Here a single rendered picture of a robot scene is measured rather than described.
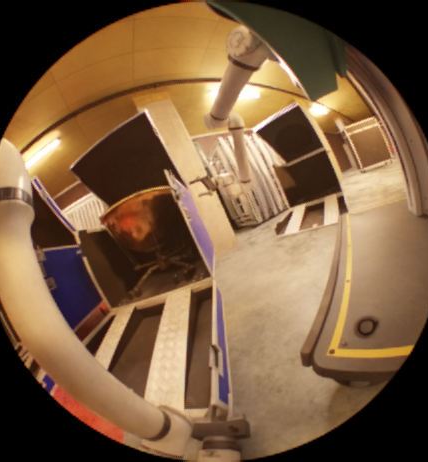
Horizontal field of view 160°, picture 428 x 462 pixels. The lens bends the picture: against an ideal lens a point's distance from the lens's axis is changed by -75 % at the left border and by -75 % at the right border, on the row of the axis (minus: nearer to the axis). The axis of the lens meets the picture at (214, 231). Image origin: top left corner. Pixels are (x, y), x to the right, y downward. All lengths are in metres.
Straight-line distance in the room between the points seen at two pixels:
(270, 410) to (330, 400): 0.17
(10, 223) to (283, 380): 0.71
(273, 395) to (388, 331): 0.40
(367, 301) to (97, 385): 0.41
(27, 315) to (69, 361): 0.07
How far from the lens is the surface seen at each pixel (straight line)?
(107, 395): 0.27
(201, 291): 1.07
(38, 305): 0.24
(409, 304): 0.31
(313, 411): 0.55
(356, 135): 6.29
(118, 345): 1.12
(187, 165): 2.38
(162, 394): 0.71
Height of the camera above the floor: 0.54
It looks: 5 degrees down
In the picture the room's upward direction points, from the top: 24 degrees counter-clockwise
